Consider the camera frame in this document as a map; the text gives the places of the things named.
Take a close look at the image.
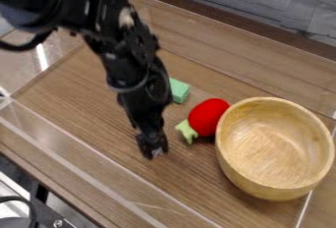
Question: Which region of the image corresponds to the clear acrylic enclosure wall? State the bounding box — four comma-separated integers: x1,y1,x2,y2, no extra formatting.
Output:
0,0,336,228

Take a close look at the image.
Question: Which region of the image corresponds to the green rectangular foam block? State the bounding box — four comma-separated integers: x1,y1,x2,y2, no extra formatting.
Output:
170,78,191,104

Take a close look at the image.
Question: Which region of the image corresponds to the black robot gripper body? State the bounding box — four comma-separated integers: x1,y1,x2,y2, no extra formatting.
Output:
107,56,172,135

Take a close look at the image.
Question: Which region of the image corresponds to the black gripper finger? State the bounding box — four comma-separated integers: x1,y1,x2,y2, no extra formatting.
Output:
135,133,170,159
118,93,139,130

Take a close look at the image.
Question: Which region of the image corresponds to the light wooden bowl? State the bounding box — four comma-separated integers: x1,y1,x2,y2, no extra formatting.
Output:
215,97,335,201

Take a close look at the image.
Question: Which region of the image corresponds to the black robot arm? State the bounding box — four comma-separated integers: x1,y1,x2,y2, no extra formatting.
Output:
0,0,172,159

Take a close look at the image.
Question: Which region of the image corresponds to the black cable bottom left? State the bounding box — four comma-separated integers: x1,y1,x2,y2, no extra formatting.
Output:
0,196,42,228

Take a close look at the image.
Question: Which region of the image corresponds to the red plush strawberry fruit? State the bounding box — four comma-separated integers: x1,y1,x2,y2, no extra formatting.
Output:
175,98,230,144

